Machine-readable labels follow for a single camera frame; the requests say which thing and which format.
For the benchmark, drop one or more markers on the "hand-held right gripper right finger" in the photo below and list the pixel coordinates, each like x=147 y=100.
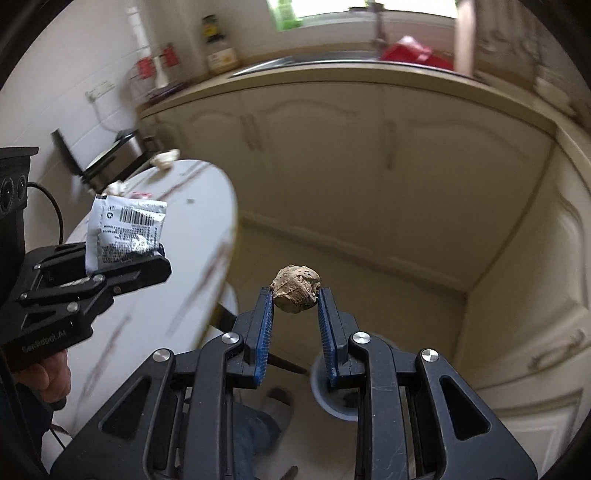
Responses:
x=325 y=341

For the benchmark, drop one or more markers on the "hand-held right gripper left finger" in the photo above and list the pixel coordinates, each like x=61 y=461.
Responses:
x=264 y=341

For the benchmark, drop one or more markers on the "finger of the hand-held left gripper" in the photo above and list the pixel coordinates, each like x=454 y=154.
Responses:
x=138 y=272
x=64 y=261

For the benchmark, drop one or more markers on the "white red sachet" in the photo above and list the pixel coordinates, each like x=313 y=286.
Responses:
x=124 y=230

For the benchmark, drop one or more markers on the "brown paper ball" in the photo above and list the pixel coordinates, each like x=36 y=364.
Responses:
x=295 y=286

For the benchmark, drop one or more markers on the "person's left forearm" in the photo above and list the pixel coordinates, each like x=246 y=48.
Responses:
x=23 y=424

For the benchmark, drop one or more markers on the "person's left hand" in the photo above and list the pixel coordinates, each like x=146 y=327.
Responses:
x=51 y=378

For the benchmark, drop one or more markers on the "grey shoe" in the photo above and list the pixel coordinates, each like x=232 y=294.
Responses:
x=278 y=397

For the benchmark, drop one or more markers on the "crumpled lined paper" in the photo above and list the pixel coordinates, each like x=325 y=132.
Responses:
x=115 y=187

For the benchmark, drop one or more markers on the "person's leg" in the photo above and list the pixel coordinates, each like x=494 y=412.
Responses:
x=254 y=434

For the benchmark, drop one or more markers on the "steel electric griddle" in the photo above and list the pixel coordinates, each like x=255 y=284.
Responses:
x=115 y=161

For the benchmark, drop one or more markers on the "white bun piece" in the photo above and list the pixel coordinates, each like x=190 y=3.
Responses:
x=165 y=159

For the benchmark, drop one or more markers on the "white plastic spoon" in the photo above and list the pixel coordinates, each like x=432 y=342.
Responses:
x=161 y=78

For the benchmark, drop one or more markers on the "glass jar orange label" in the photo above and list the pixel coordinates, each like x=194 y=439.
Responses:
x=221 y=57

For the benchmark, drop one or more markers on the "steel sink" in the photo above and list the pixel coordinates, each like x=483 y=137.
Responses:
x=300 y=62

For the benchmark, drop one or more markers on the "beige kitchen countertop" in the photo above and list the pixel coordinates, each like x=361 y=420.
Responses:
x=461 y=87

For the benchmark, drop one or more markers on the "green bottle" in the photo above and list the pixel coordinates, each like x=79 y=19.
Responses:
x=284 y=11

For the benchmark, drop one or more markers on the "red plastic basin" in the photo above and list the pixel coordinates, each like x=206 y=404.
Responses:
x=411 y=50

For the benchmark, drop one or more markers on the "steel faucet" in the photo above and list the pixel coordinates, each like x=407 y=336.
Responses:
x=377 y=27

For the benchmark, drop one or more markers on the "kitchen window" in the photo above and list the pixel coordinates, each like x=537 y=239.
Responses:
x=332 y=9

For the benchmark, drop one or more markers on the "white wall socket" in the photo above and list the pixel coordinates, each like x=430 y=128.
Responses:
x=99 y=90

